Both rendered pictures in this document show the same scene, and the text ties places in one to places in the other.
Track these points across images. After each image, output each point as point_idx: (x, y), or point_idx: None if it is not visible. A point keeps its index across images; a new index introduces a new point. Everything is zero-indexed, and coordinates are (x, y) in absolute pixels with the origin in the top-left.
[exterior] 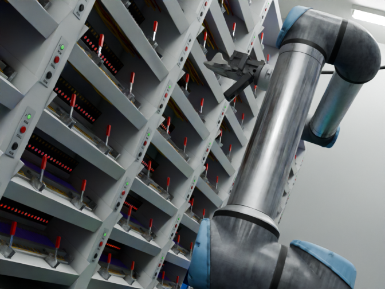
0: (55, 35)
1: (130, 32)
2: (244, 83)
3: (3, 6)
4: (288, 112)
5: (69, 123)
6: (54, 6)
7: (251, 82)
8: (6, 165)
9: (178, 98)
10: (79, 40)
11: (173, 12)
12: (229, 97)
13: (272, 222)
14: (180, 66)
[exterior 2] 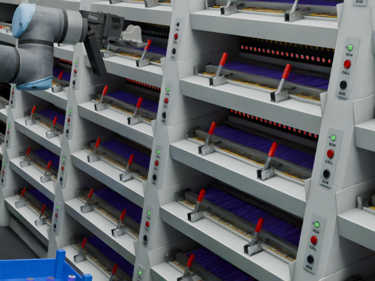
0: (67, 106)
1: (114, 69)
2: (85, 48)
3: None
4: None
5: (87, 159)
6: None
7: (87, 40)
8: (61, 192)
9: (198, 93)
10: (107, 98)
11: (151, 18)
12: (94, 72)
13: None
14: (176, 59)
